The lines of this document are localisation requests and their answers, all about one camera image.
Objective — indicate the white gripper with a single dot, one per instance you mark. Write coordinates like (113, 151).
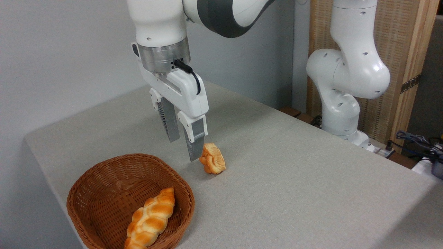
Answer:
(188, 93)

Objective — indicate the long braided bread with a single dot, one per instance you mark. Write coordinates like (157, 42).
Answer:
(152, 218)

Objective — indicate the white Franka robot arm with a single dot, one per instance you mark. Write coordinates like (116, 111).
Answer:
(346, 69)

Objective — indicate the small round bread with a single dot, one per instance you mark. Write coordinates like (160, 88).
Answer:
(213, 160)

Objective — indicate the brown wicker basket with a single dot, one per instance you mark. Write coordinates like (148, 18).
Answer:
(104, 186)

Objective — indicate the brown wooden foot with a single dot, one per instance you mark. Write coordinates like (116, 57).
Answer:
(290, 111)

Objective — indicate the black plug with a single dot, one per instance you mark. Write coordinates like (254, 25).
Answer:
(390, 146)

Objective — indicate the black metal hinge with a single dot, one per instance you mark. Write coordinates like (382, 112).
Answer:
(411, 83)

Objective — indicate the wooden woven screen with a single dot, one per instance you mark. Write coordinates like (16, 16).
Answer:
(398, 34)

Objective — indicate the white box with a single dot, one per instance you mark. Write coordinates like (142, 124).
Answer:
(423, 167)

